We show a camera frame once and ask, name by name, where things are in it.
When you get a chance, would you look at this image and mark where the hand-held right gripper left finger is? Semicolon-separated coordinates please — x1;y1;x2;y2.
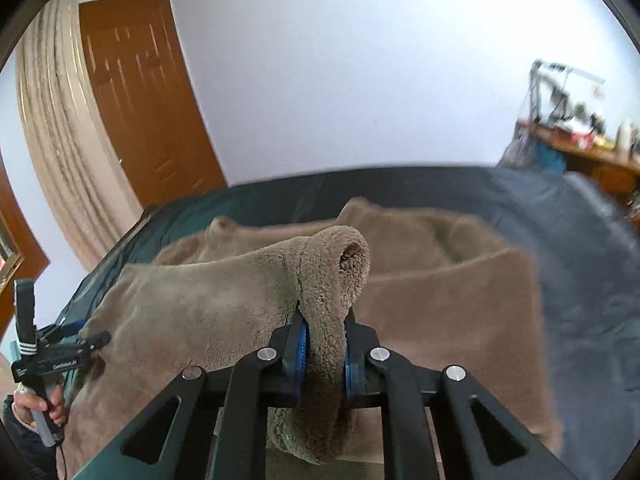
70;310;308;480

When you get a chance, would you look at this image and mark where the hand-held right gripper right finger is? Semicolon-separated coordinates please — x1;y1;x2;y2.
342;307;576;480

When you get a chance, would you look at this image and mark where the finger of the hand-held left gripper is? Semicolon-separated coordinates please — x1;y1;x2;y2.
75;331;112;356

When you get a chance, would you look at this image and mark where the brown fleece sweater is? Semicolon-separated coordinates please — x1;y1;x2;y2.
62;197;563;480

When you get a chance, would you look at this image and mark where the person's left forearm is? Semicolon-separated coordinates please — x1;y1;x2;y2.
0;395;57;480

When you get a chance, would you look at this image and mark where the person's left hand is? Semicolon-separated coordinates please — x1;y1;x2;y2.
12;382;67;432

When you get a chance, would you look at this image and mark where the wooden cabinet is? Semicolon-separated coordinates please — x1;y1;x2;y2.
0;152;51;343

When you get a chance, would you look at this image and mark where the beige curtain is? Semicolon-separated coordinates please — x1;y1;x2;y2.
15;0;146;273

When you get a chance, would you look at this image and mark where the wooden door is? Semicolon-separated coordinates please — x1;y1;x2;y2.
79;0;228;208

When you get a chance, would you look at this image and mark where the black bed sheet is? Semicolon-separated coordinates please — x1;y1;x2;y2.
50;165;640;480

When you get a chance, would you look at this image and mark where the blue bag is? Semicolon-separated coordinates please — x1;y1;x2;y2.
534;141;569;175

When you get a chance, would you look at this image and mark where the wooden desk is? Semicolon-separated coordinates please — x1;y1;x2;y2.
517;117;640;196

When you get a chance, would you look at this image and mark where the grey desk lamp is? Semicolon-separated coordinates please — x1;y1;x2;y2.
529;59;607;125

